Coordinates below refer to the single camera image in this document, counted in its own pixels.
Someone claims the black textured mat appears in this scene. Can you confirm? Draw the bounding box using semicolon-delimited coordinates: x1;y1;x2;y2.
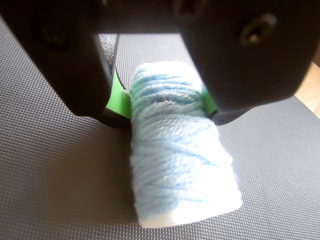
0;14;320;240

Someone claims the light blue yarn-wrapped block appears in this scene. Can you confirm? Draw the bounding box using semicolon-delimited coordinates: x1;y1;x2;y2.
128;62;244;229

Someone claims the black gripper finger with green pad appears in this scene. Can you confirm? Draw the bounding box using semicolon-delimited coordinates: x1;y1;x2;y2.
173;0;320;118
0;0;133;129

